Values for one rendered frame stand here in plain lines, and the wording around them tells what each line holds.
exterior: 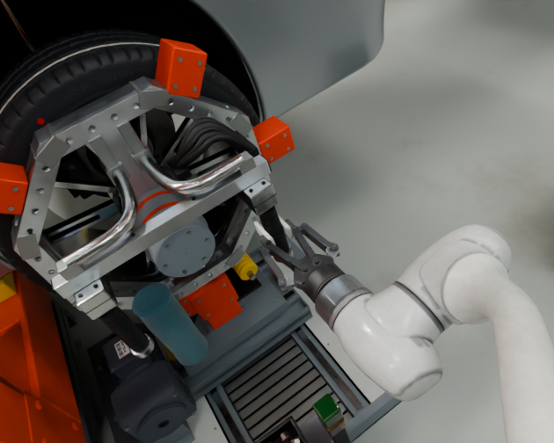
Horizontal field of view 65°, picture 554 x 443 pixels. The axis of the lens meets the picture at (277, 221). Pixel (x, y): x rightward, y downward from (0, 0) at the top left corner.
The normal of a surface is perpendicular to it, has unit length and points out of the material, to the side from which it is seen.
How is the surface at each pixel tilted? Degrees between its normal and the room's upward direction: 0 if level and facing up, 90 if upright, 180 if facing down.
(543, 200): 0
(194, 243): 90
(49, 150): 90
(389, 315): 7
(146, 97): 90
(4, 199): 90
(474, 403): 0
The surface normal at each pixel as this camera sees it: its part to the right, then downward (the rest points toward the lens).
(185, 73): 0.52, 0.52
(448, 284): -0.47, 0.00
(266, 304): -0.25, -0.67
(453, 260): -0.56, -0.77
